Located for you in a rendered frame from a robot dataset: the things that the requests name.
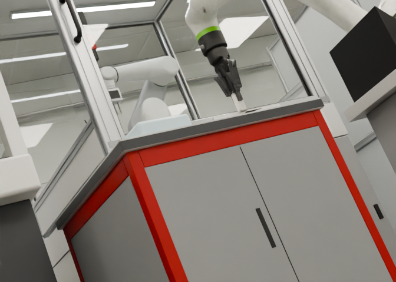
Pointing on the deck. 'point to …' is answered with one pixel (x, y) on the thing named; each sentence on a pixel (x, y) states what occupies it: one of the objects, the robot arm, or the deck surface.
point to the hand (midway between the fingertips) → (238, 102)
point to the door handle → (72, 16)
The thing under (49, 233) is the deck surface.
